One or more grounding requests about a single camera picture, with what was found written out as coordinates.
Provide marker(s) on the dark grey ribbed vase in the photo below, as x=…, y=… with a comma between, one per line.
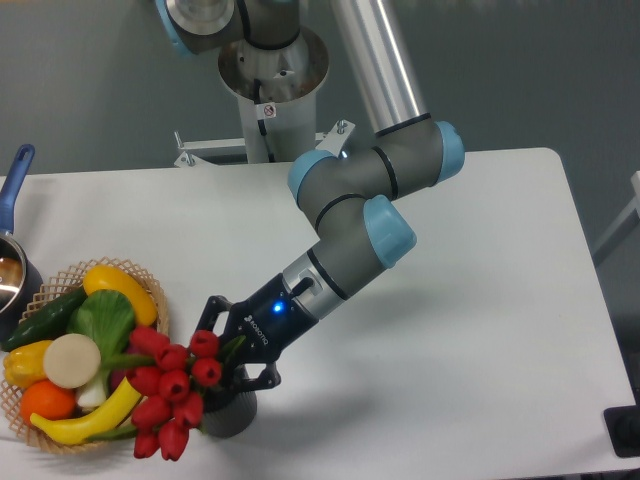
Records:
x=228, y=412

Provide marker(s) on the white frame at right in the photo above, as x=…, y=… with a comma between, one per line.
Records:
x=624, y=223

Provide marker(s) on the green cucumber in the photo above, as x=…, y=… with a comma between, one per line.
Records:
x=47, y=323

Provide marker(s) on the yellow banana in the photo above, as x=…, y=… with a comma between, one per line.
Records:
x=106, y=417

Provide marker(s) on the green bok choy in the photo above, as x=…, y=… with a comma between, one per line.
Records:
x=106, y=317

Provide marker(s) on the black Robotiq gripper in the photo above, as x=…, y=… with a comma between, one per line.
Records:
x=269, y=321

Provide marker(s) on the beige round disc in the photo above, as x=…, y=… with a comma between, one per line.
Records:
x=71, y=361

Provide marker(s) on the blue handled saucepan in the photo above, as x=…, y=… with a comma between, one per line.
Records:
x=20, y=279

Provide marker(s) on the woven wicker basket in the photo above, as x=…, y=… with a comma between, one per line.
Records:
x=64, y=282

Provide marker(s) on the orange fruit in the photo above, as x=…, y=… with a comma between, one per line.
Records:
x=47, y=400

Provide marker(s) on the white metal base frame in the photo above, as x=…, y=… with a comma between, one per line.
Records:
x=234, y=151

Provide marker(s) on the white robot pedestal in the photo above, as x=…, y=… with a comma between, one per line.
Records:
x=276, y=94

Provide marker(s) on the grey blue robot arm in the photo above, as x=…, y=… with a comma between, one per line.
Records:
x=348, y=201

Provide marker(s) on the black device at edge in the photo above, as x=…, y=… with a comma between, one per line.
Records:
x=623, y=429

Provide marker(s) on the red tulip bouquet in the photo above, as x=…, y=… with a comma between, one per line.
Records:
x=173, y=382

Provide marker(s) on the yellow bell pepper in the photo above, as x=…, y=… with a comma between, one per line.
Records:
x=24, y=366

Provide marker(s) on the yellow squash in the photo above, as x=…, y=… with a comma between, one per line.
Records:
x=106, y=277

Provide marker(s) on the purple eggplant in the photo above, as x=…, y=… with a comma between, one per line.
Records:
x=117, y=375

